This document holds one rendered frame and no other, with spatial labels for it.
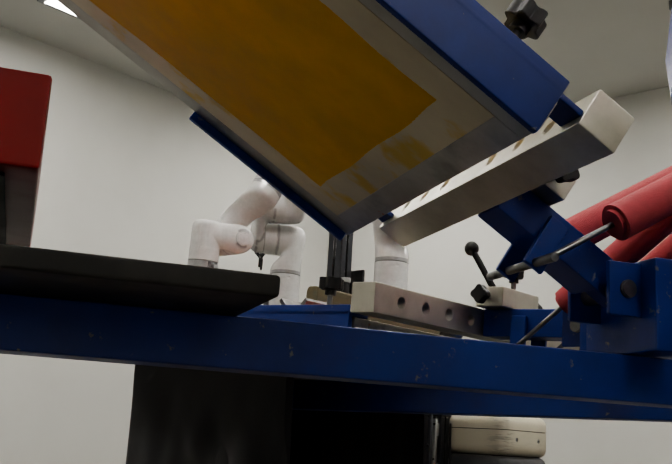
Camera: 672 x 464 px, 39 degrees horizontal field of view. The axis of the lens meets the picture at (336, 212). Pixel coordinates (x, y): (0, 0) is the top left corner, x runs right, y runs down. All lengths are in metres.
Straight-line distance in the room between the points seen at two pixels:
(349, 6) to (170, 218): 5.40
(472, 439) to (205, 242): 1.15
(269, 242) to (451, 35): 2.07
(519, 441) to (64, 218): 3.55
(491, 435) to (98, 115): 3.81
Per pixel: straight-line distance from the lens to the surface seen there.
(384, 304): 1.55
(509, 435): 3.02
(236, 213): 2.51
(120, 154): 6.17
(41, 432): 5.77
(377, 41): 1.01
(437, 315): 1.67
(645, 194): 1.30
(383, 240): 2.67
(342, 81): 1.12
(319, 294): 1.81
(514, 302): 1.76
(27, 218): 1.11
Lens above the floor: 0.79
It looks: 14 degrees up
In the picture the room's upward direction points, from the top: 4 degrees clockwise
